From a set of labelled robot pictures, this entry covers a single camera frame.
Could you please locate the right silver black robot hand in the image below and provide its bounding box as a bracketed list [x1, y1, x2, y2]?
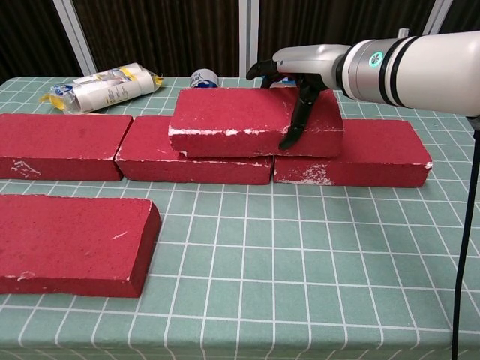
[246, 43, 352, 151]

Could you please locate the red foam brick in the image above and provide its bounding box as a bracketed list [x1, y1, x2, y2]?
[0, 112, 134, 182]
[0, 193, 162, 299]
[115, 115, 274, 186]
[168, 87, 345, 158]
[272, 119, 434, 188]

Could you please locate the blue snack bag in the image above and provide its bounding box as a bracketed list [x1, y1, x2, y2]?
[262, 73, 298, 89]

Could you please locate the dark pleated partition panel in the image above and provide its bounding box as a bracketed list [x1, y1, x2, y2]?
[73, 0, 241, 78]
[436, 0, 480, 38]
[256, 0, 438, 78]
[0, 0, 82, 82]

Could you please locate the blue white drink can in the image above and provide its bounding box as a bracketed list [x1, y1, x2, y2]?
[189, 68, 220, 89]

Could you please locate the green grid tablecloth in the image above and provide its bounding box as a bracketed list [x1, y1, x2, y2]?
[0, 76, 480, 360]

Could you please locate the white yellow wrapped roll pack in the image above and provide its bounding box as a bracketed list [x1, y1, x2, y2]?
[39, 63, 164, 116]

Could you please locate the grey partition post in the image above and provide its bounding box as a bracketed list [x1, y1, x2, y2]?
[423, 0, 457, 38]
[238, 0, 260, 78]
[52, 0, 98, 76]

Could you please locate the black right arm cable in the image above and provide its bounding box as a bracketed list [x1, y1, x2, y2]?
[451, 115, 480, 360]

